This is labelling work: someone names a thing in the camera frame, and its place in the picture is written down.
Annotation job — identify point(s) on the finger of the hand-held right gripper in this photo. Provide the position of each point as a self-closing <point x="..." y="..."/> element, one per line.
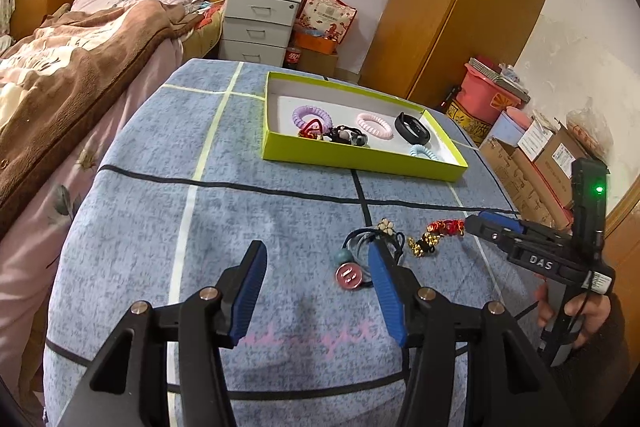
<point x="500" y="218"/>
<point x="492" y="234"/>

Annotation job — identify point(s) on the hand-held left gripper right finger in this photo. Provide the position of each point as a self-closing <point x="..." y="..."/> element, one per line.
<point x="387" y="297"/>

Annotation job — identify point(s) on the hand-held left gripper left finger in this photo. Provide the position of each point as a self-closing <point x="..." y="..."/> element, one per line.
<point x="250" y="292"/>

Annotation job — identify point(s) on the black wristband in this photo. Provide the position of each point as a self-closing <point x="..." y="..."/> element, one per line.
<point x="402" y="127"/>

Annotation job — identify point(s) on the green cardboard box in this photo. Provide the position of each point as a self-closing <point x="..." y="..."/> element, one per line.
<point x="320" y="99"/>

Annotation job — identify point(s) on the person's right hand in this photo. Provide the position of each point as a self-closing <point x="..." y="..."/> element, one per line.
<point x="597" y="314"/>

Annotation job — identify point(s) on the large cardboard box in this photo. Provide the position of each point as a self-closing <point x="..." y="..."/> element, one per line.
<point x="525" y="177"/>

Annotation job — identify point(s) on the clear plastic bag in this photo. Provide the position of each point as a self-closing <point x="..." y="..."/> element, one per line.
<point x="590" y="132"/>

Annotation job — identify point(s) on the white carton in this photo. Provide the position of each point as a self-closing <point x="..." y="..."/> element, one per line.
<point x="535" y="139"/>

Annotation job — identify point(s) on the blue box pink lid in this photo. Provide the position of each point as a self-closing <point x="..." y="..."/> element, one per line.
<point x="507" y="127"/>

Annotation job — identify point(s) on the yellow patterned tin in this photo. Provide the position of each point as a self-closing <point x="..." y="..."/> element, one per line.
<point x="465" y="122"/>

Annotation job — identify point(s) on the pink plastic bin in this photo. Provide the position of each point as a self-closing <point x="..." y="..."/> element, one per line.
<point x="480" y="97"/>

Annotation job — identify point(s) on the bed with brown blanket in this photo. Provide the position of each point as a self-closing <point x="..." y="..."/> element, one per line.
<point x="40" y="257"/>

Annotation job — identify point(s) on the large wooden wardrobe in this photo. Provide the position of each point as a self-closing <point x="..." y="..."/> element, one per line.
<point x="450" y="7"/>

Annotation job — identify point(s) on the small cardboard box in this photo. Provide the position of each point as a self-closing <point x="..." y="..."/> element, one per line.
<point x="322" y="64"/>

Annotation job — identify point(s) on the cola bottle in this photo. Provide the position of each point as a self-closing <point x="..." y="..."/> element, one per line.
<point x="293" y="57"/>

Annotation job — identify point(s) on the orange box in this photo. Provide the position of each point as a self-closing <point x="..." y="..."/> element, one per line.
<point x="312" y="42"/>

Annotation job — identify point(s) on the white drawer nightstand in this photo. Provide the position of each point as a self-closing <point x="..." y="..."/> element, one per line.
<point x="255" y="32"/>

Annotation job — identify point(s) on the printed shopping bag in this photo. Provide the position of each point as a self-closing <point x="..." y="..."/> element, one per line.
<point x="325" y="14"/>

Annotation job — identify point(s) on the brown blanket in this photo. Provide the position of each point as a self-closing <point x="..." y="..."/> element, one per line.
<point x="75" y="82"/>

